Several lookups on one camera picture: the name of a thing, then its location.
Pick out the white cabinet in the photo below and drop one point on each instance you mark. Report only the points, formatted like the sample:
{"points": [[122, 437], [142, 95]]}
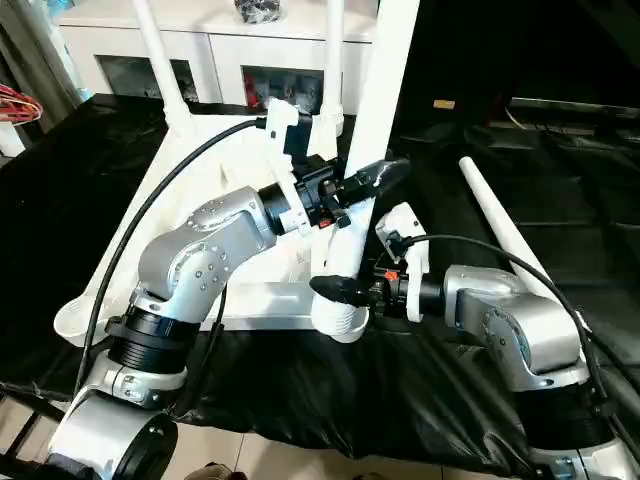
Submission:
{"points": [[220, 45]]}

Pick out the grey crumpled bundle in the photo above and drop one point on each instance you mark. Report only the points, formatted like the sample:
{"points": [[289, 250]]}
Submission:
{"points": [[259, 10]]}

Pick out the white plastic table leg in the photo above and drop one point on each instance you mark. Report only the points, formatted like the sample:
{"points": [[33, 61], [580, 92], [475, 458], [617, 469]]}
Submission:
{"points": [[333, 60], [385, 80], [160, 60], [505, 225]]}

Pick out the black plastic mat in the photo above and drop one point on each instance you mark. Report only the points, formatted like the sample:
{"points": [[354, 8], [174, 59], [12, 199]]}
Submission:
{"points": [[400, 400]]}

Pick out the white plastic table top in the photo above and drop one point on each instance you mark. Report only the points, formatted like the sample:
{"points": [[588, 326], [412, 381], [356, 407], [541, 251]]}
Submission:
{"points": [[180, 190]]}

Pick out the black metal stand frame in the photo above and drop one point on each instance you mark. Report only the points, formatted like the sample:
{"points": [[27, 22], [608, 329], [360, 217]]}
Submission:
{"points": [[25, 430]]}

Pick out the small tan tag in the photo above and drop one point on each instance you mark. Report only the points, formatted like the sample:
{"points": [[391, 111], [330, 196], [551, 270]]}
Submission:
{"points": [[444, 104]]}

